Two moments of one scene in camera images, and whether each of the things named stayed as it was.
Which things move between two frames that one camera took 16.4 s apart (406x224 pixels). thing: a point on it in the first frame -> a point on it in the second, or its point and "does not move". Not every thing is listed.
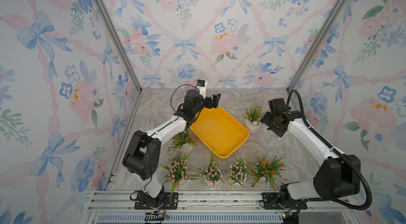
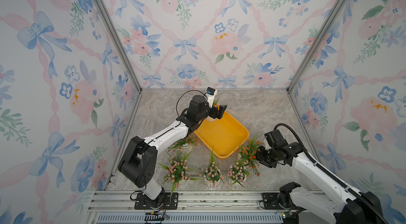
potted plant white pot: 252,116 -> 210,119
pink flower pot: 212,174 does not move
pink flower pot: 238,173 does not move
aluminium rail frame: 217,203 does not move
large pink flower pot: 177,170 does not move
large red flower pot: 269,172 -> 248,153
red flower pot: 183,140 does not move
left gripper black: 214,102 -> 220,112
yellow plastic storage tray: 221,130 does not move
